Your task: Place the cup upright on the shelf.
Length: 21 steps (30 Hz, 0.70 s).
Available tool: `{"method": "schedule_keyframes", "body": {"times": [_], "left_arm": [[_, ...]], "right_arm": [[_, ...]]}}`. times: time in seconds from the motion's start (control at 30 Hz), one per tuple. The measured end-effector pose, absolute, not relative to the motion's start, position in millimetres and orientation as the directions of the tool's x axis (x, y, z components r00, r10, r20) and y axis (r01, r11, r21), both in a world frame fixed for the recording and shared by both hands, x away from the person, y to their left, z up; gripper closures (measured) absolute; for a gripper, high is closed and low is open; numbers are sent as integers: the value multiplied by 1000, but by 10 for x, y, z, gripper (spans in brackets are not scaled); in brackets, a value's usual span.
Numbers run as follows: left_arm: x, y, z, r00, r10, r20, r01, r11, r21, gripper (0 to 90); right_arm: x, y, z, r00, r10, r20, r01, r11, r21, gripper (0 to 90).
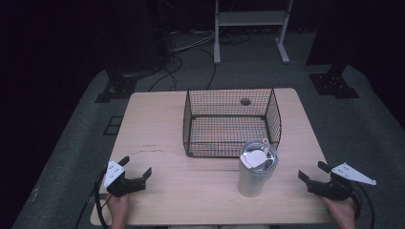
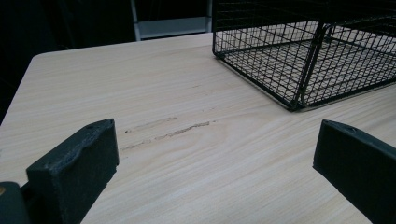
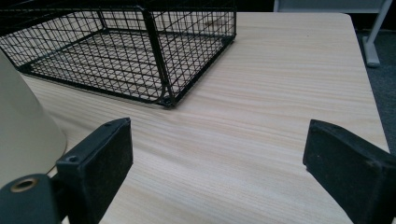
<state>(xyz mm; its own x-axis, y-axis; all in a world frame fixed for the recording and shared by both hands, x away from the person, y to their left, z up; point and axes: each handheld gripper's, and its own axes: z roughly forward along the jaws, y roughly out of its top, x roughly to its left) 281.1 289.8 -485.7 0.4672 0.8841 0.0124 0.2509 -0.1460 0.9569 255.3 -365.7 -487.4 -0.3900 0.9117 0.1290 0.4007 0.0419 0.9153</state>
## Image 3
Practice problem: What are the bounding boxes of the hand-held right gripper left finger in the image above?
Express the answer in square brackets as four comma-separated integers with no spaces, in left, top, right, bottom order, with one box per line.
[55,117,134,224]

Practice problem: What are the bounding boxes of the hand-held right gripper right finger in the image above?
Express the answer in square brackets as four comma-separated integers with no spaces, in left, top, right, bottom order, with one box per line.
[302,119,396,224]

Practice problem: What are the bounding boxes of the cream cone-shaped object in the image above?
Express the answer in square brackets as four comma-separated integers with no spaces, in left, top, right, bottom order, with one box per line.
[0,49,68,189]

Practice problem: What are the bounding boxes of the black wire mesh basket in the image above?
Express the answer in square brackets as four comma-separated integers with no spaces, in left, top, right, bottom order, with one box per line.
[0,0,237,109]

